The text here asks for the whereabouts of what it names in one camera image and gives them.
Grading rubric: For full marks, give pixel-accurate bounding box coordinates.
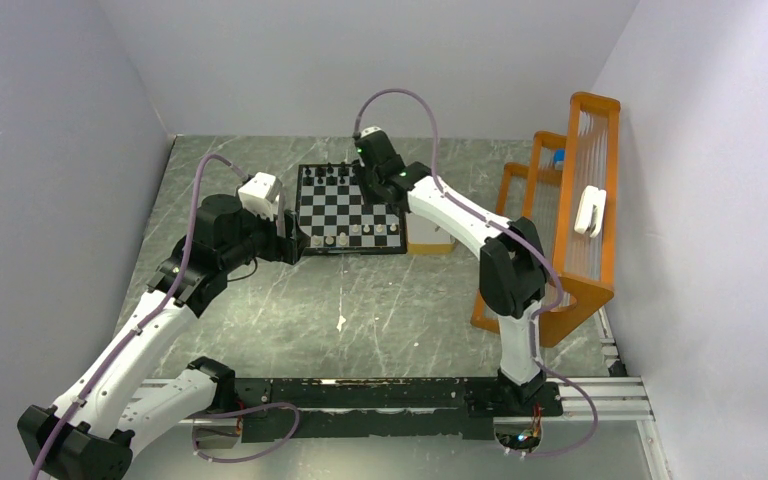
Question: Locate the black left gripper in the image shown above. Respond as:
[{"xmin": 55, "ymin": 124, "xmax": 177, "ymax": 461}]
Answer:
[{"xmin": 220, "ymin": 198, "xmax": 309, "ymax": 270}]

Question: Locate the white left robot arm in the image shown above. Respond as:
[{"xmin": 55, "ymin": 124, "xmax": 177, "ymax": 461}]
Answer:
[{"xmin": 17, "ymin": 194, "xmax": 309, "ymax": 479}]

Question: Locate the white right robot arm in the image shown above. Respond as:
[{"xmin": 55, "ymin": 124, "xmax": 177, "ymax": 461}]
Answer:
[{"xmin": 353, "ymin": 128, "xmax": 548, "ymax": 414}]

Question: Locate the black white chess board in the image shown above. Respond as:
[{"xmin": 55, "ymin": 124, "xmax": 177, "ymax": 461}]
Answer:
[{"xmin": 296, "ymin": 165, "xmax": 407, "ymax": 256}]

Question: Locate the yellow tray of white pieces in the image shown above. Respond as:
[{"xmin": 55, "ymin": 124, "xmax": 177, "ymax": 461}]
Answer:
[{"xmin": 406, "ymin": 213, "xmax": 456, "ymax": 255}]

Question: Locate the blue cap bottle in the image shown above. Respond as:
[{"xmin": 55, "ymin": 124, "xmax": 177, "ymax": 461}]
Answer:
[{"xmin": 552, "ymin": 149, "xmax": 565, "ymax": 170}]

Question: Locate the orange wooden rack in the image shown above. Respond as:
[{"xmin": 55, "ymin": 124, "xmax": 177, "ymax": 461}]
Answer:
[{"xmin": 495, "ymin": 92, "xmax": 621, "ymax": 347}]

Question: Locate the white clip object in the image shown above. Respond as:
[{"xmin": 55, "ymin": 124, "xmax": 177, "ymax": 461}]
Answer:
[{"xmin": 573, "ymin": 185, "xmax": 607, "ymax": 238}]

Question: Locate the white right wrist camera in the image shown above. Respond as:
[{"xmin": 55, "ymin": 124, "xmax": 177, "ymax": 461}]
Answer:
[{"xmin": 359, "ymin": 126, "xmax": 384, "ymax": 140}]

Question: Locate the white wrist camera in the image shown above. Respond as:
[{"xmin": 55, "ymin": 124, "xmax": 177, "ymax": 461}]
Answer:
[
  {"xmin": 237, "ymin": 172, "xmax": 286, "ymax": 221},
  {"xmin": 359, "ymin": 126, "xmax": 384, "ymax": 140}
]

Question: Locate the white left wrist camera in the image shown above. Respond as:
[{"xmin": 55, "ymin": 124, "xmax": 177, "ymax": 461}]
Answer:
[{"xmin": 237, "ymin": 172, "xmax": 286, "ymax": 221}]

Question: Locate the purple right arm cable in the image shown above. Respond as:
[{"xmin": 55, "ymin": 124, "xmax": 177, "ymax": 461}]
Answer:
[{"xmin": 353, "ymin": 88, "xmax": 600, "ymax": 460}]

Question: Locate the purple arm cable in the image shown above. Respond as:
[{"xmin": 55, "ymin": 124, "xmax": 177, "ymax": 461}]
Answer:
[
  {"xmin": 353, "ymin": 88, "xmax": 600, "ymax": 460},
  {"xmin": 26, "ymin": 153, "xmax": 249, "ymax": 480}
]

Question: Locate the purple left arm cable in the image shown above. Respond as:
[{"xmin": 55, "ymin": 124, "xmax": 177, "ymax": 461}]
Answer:
[{"xmin": 26, "ymin": 153, "xmax": 249, "ymax": 480}]

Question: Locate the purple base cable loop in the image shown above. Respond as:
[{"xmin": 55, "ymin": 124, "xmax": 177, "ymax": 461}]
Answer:
[{"xmin": 190, "ymin": 400, "xmax": 302, "ymax": 464}]

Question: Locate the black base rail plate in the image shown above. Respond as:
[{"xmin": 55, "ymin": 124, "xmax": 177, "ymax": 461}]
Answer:
[{"xmin": 235, "ymin": 377, "xmax": 564, "ymax": 443}]

